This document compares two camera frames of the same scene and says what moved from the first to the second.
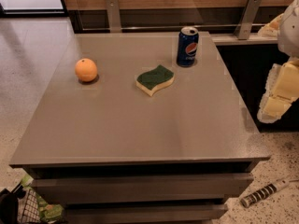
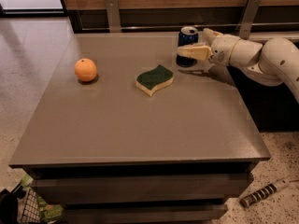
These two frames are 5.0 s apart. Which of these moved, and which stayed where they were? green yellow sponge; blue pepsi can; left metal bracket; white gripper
Moved: white gripper
Stayed: blue pepsi can; green yellow sponge; left metal bracket
